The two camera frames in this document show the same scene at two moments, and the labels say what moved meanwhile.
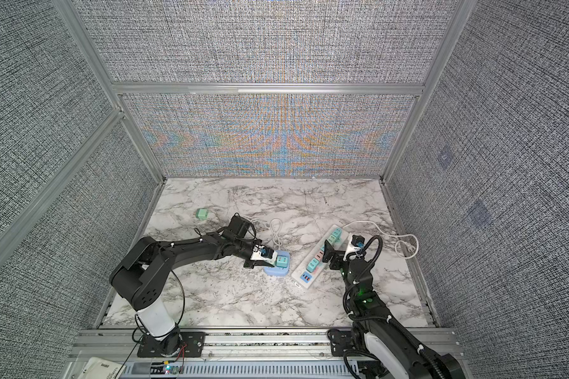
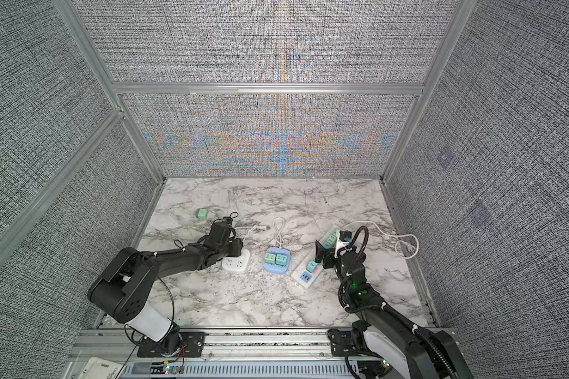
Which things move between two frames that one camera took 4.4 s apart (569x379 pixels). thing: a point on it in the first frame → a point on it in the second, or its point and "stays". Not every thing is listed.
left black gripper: (254, 264) → (238, 245)
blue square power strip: (279, 272) stays
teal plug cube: (312, 264) stays
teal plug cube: (281, 261) stays
